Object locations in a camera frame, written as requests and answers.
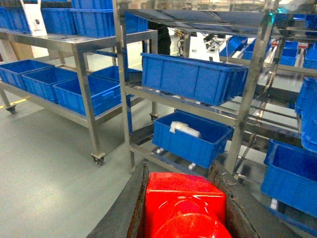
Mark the blue bin right floor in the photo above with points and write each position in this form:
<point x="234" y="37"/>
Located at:
<point x="291" y="176"/>

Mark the blue bin upper rack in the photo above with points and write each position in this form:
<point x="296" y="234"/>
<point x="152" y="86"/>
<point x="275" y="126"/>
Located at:
<point x="213" y="83"/>

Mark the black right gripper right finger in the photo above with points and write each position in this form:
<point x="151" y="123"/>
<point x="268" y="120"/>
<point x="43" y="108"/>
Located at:
<point x="245" y="216"/>

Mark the steel wheeled shelf cart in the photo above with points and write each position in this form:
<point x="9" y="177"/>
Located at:
<point x="78" y="46"/>

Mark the blue bin rack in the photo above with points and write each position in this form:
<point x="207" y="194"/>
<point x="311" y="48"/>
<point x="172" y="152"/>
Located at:
<point x="201" y="149"/>
<point x="213" y="83"/>

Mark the white box on cart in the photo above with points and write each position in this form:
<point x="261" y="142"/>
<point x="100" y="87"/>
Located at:
<point x="34" y="18"/>

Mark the person in dark clothes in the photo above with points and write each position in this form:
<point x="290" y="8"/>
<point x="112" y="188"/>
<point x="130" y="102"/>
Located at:
<point x="164" y="39"/>

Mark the blue bin lower rack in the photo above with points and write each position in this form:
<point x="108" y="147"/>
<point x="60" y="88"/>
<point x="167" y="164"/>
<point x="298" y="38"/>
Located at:
<point x="201" y="149"/>

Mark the steel flow rack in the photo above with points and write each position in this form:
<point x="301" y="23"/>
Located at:
<point x="262" y="19"/>

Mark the white packet in bin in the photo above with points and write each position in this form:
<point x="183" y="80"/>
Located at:
<point x="183" y="127"/>

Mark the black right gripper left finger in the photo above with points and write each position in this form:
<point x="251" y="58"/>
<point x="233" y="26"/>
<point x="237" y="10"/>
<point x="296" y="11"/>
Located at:
<point x="126" y="217"/>

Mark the red toy block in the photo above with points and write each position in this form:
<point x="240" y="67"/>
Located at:
<point x="184" y="206"/>

